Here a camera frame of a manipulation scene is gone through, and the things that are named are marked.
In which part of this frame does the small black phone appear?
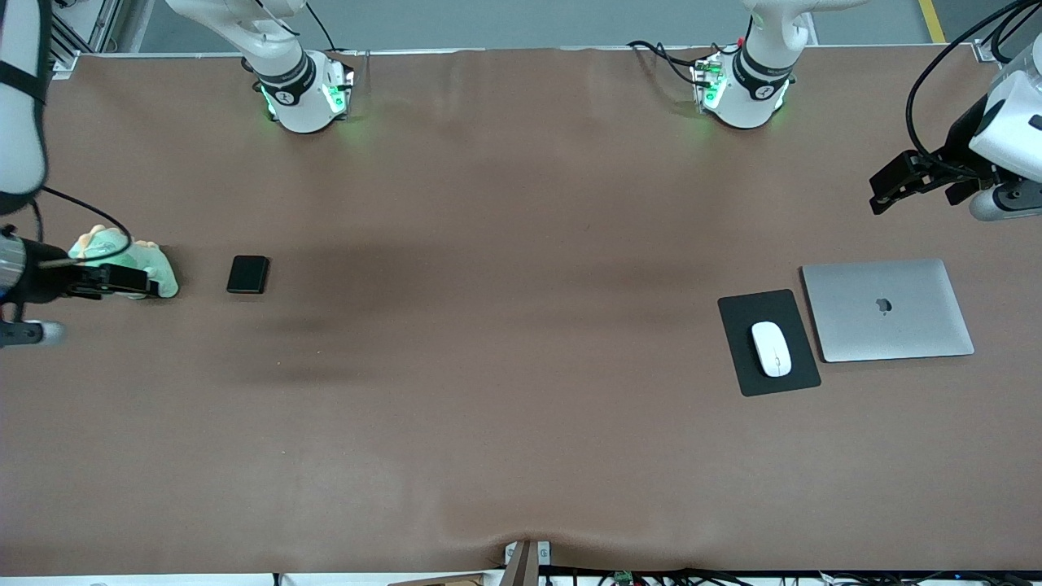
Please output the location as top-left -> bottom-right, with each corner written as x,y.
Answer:
226,255 -> 270,295

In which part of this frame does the white computer mouse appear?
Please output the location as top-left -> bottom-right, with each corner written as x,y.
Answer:
750,321 -> 793,378

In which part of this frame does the black mouse pad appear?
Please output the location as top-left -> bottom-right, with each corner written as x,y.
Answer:
717,289 -> 822,398

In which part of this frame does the green dinosaur plush toy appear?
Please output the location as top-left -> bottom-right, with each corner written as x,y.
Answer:
68,225 -> 180,300

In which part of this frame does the silver closed laptop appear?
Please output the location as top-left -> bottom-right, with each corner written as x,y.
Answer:
800,258 -> 976,364

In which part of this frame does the brown table cover mat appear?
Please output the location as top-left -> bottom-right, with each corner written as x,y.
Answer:
0,45 -> 1042,577

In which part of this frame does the metal table edge clamp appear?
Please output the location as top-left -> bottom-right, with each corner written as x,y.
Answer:
503,540 -> 552,586

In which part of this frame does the black left arm wrist cable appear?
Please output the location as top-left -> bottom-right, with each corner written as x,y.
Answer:
905,0 -> 1042,176

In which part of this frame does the aluminium frame rack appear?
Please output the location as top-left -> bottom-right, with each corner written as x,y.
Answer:
49,0 -> 123,78

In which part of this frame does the black left arm base cable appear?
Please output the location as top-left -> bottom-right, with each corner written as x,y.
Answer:
627,39 -> 738,86

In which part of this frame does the black arm base cable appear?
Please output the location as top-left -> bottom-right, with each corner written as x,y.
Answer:
304,0 -> 339,52
627,39 -> 738,86

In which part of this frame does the black right arm base cable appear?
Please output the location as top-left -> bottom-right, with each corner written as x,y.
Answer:
304,0 -> 339,52

